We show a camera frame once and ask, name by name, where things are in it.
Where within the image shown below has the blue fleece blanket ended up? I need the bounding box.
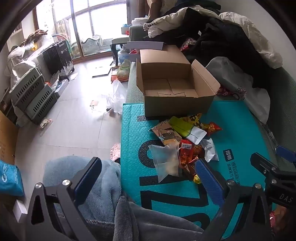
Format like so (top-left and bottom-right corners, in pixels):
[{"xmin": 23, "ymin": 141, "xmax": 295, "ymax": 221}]
[{"xmin": 43, "ymin": 156, "xmax": 123, "ymax": 223}]

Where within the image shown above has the lavender flat box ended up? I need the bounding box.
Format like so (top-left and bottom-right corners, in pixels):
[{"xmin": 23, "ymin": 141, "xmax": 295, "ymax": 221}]
[{"xmin": 127, "ymin": 41, "xmax": 165, "ymax": 50}]

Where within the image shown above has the pink and red packet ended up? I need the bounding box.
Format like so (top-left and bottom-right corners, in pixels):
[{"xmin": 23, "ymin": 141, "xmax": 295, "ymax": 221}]
[{"xmin": 269, "ymin": 205, "xmax": 289, "ymax": 232}]

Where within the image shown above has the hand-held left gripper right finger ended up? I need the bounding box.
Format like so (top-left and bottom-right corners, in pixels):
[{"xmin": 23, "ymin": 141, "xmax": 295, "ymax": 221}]
[{"xmin": 195, "ymin": 159, "xmax": 274, "ymax": 241}]

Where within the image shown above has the glass balcony door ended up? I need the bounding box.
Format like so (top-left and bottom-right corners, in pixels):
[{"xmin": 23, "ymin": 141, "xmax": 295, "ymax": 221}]
[{"xmin": 32, "ymin": 0, "xmax": 130, "ymax": 61}]

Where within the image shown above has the small red candy packet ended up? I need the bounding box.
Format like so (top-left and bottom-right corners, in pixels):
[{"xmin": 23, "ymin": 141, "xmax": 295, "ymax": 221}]
[
  {"xmin": 192, "ymin": 144, "xmax": 206, "ymax": 160},
  {"xmin": 203, "ymin": 122, "xmax": 222, "ymax": 137}
]

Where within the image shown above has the clear bag of red snacks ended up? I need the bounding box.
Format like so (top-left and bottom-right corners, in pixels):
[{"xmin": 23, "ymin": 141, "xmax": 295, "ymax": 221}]
[{"xmin": 180, "ymin": 38, "xmax": 197, "ymax": 51}]

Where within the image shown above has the cardboard box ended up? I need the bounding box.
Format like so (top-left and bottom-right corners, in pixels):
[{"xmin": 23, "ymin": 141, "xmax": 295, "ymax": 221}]
[{"xmin": 136, "ymin": 45, "xmax": 221, "ymax": 117}]

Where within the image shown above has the white plastic shopping bag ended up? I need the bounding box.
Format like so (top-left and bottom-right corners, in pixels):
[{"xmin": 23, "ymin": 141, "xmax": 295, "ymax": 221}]
[{"xmin": 205, "ymin": 56, "xmax": 271, "ymax": 124}]

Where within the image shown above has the red and yellow snack packet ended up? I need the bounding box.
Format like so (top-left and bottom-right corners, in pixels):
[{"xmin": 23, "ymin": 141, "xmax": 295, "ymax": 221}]
[{"xmin": 181, "ymin": 159, "xmax": 204, "ymax": 180}]

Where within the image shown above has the clear plastic snack packet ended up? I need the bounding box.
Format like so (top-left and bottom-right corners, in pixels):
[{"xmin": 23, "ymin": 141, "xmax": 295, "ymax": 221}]
[{"xmin": 148, "ymin": 144, "xmax": 182, "ymax": 182}]

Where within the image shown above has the pile of clothes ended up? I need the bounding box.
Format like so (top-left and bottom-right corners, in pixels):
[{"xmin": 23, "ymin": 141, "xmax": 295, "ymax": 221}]
[{"xmin": 162, "ymin": 8, "xmax": 278, "ymax": 88}]

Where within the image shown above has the white dust sheet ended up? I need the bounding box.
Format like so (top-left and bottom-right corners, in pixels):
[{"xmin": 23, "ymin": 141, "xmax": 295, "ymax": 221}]
[{"xmin": 5, "ymin": 35, "xmax": 56, "ymax": 77}]

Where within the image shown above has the crumpled clear plastic bag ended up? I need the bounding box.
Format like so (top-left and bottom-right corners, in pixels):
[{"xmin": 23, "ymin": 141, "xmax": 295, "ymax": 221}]
[{"xmin": 102, "ymin": 80, "xmax": 127, "ymax": 115}]

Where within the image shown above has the brown cloth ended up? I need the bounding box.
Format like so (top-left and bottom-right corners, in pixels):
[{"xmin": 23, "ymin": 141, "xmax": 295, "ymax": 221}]
[{"xmin": 22, "ymin": 29, "xmax": 48, "ymax": 45}]

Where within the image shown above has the white tub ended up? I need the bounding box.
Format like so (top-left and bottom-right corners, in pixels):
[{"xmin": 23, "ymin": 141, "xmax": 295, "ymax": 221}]
[{"xmin": 131, "ymin": 17, "xmax": 151, "ymax": 26}]

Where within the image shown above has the yellow white snack packet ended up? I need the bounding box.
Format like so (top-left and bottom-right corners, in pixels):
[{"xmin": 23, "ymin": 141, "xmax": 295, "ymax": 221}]
[{"xmin": 169, "ymin": 116, "xmax": 207, "ymax": 142}]

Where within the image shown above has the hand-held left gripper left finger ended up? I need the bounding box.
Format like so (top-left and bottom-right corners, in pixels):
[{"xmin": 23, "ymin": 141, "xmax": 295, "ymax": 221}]
[{"xmin": 24, "ymin": 157, "xmax": 102, "ymax": 241}]

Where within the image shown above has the green quilted sofa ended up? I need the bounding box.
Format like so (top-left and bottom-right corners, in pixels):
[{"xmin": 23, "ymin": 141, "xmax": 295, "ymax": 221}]
[{"xmin": 125, "ymin": 24, "xmax": 296, "ymax": 176}]

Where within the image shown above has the brown curtain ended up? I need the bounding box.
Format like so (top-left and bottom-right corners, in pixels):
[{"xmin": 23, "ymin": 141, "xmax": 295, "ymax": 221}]
[{"xmin": 137, "ymin": 0, "xmax": 162, "ymax": 19}]

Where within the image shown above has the white cushioned stool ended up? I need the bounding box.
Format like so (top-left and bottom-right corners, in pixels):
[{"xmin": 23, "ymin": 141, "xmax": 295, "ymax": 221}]
[{"xmin": 111, "ymin": 37, "xmax": 130, "ymax": 62}]

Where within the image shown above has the grey storage bag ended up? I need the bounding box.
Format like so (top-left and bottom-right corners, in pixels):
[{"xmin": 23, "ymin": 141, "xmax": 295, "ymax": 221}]
[{"xmin": 81, "ymin": 35, "xmax": 103, "ymax": 56}]

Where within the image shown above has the yellow black patterned snack packet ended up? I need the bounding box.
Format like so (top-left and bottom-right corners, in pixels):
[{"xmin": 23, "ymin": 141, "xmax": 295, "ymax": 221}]
[{"xmin": 183, "ymin": 113, "xmax": 204, "ymax": 128}]

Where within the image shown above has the navy blue garment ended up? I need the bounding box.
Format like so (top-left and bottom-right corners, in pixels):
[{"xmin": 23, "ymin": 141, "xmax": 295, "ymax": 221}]
[{"xmin": 176, "ymin": 0, "xmax": 222, "ymax": 14}]

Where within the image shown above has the red and white candy wrapper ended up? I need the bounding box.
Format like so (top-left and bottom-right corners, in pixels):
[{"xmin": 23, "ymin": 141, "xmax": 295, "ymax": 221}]
[{"xmin": 216, "ymin": 85, "xmax": 234, "ymax": 96}]

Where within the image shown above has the cream down jacket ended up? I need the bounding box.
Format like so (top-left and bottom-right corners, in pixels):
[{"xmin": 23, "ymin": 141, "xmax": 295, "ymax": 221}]
[{"xmin": 143, "ymin": 7, "xmax": 284, "ymax": 69}]

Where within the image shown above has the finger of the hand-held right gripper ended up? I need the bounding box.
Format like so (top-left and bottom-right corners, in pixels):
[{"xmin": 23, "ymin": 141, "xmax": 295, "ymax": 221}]
[
  {"xmin": 250, "ymin": 152, "xmax": 296, "ymax": 186},
  {"xmin": 275, "ymin": 145, "xmax": 296, "ymax": 164}
]

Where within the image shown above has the black ribbed case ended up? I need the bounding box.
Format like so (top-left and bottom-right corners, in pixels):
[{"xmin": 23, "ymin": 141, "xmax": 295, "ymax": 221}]
[{"xmin": 42, "ymin": 39, "xmax": 75, "ymax": 77}]

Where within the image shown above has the red paper bag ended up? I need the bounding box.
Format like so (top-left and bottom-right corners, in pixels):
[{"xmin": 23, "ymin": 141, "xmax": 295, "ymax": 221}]
[{"xmin": 129, "ymin": 48, "xmax": 140, "ymax": 62}]

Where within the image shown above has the pink fluffy slipper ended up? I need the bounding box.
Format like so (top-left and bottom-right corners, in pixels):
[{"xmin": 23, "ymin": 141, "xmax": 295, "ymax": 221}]
[{"xmin": 110, "ymin": 142, "xmax": 122, "ymax": 161}]

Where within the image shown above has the clear small plastic packet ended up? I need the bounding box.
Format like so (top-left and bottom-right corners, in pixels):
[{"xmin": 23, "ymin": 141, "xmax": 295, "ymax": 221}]
[{"xmin": 201, "ymin": 138, "xmax": 220, "ymax": 163}]

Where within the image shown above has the white flat box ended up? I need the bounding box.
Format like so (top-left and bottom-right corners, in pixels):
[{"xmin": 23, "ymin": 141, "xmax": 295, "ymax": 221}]
[{"xmin": 13, "ymin": 199, "xmax": 29, "ymax": 223}]

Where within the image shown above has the blue water jug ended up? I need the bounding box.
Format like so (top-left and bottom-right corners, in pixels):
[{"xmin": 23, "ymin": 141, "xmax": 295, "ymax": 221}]
[{"xmin": 117, "ymin": 50, "xmax": 130, "ymax": 64}]

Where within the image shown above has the grey fleece blanket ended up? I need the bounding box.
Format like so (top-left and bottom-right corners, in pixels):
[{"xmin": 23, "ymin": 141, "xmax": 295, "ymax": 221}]
[{"xmin": 85, "ymin": 196, "xmax": 204, "ymax": 241}]

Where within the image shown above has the yellow-green snack bag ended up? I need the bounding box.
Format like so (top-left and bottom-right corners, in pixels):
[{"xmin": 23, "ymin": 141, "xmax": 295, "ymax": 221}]
[{"xmin": 117, "ymin": 59, "xmax": 130, "ymax": 81}]

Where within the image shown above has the blue plastic package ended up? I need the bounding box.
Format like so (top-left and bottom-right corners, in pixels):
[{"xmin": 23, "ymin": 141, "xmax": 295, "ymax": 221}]
[{"xmin": 0, "ymin": 159, "xmax": 25, "ymax": 197}]

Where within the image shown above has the grey-green slotted crate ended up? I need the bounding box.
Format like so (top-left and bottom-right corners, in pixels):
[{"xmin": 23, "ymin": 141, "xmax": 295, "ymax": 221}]
[
  {"xmin": 9, "ymin": 67, "xmax": 45, "ymax": 99},
  {"xmin": 14, "ymin": 83, "xmax": 53, "ymax": 109},
  {"xmin": 25, "ymin": 93, "xmax": 58, "ymax": 124}
]

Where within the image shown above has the brown cartoon snack packet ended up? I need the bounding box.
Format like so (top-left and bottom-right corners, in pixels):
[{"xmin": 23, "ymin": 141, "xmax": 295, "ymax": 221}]
[{"xmin": 150, "ymin": 120, "xmax": 183, "ymax": 146}]

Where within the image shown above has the red snack packet with barcode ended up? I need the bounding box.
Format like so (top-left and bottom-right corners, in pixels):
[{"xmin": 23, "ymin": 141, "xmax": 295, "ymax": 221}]
[{"xmin": 179, "ymin": 139, "xmax": 199, "ymax": 166}]

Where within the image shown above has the brown cardboard carton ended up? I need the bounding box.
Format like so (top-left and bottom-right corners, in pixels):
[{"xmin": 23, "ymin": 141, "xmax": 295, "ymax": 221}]
[{"xmin": 0, "ymin": 111, "xmax": 19, "ymax": 165}]

